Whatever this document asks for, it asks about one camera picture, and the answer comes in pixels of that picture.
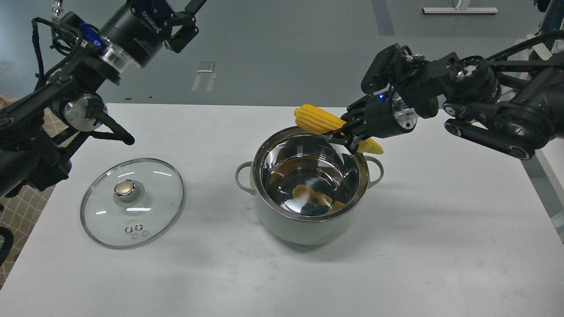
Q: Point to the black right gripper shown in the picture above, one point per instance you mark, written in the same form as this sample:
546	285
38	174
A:
381	115

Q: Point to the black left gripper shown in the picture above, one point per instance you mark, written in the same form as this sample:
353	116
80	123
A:
140	28

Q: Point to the yellow corn cob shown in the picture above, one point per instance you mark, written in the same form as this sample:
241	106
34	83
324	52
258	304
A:
320	122

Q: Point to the glass pot lid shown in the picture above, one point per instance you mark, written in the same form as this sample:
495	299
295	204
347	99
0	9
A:
132	203

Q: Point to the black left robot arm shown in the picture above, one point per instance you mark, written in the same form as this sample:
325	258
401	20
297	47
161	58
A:
42	131

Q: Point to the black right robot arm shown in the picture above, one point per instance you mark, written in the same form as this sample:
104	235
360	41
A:
513	107

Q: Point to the pale green steel pot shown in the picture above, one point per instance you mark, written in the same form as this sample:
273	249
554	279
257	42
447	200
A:
305	191

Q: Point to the white and blue chair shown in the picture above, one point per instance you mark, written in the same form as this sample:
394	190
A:
553	21

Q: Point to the beige checkered cloth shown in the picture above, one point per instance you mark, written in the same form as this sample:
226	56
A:
21	213

